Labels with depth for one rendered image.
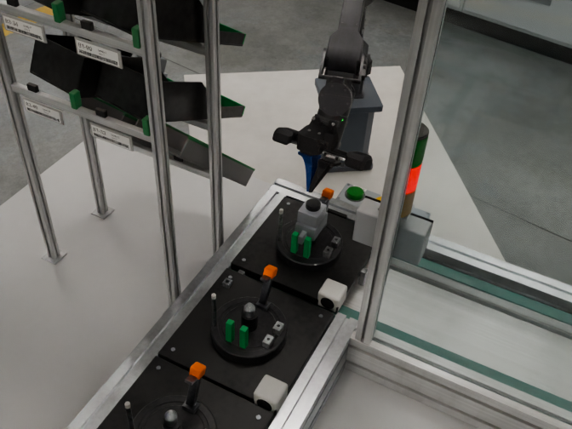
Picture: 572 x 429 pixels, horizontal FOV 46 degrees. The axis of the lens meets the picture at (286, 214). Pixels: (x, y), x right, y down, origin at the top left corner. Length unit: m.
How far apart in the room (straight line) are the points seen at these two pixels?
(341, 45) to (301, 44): 2.92
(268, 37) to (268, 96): 2.17
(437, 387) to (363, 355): 0.15
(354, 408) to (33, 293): 0.71
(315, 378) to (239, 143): 0.84
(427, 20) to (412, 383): 0.70
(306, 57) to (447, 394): 2.97
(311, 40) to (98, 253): 2.85
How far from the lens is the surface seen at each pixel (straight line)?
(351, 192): 1.57
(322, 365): 1.26
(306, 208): 1.34
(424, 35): 0.90
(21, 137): 1.39
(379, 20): 4.54
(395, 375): 1.33
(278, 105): 2.04
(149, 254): 1.57
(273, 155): 1.84
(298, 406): 1.21
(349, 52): 1.25
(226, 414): 1.18
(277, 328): 1.24
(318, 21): 4.44
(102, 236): 1.63
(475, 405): 1.31
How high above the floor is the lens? 1.98
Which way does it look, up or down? 42 degrees down
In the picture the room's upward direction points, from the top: 4 degrees clockwise
